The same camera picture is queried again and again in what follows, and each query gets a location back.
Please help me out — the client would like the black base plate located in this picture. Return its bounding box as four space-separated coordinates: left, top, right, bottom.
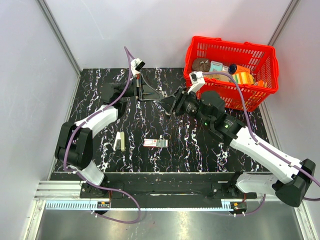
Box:
79 181 258 200

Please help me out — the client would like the staple box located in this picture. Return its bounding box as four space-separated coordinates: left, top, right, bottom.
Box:
143 139 168 148

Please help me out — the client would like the teal small box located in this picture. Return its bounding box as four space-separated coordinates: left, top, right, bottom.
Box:
209 60 223 72

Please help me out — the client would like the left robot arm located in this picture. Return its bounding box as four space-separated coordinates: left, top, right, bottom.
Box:
54 73 164 198

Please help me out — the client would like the brown round item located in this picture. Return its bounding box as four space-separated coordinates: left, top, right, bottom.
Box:
191 57 211 72

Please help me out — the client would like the purple cable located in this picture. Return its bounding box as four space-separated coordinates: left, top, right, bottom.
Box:
62 45 142 224
201 71 320 217

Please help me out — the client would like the red plastic basket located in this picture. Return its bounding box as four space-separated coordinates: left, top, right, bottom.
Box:
183 35 279 113

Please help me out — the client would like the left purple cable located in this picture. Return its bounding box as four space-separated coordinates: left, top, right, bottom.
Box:
62 45 142 224

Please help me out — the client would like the cardboard box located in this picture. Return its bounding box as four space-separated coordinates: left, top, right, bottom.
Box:
203 71 232 83

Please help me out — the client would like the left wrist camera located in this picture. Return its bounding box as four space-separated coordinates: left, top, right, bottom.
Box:
130 58 145 76

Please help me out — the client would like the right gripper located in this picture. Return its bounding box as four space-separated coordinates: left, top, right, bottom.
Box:
156 86 213 127

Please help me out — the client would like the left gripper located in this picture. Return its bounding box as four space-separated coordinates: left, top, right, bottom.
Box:
117 73 164 102

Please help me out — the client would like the white cable duct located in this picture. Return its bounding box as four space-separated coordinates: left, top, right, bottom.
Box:
45 200 110 211

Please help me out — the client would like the aluminium rail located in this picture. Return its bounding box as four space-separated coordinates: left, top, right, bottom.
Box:
34 180 306 201

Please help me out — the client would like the green orange box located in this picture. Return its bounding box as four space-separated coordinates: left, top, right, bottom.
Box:
232 72 255 85

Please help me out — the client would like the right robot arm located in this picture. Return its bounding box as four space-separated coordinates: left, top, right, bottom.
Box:
159 87 316 208

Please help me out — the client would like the blue capped orange bottle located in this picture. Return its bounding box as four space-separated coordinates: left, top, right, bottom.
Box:
228 63 251 75

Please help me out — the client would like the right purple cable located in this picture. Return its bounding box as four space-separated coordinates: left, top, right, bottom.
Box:
201 71 320 217

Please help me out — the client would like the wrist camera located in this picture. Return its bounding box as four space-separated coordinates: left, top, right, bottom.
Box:
188 71 206 93
130 58 145 76

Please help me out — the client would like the white stapler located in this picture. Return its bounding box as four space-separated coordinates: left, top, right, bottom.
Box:
113 131 126 152

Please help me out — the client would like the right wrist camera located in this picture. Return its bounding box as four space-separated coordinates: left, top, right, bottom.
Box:
188 71 206 93

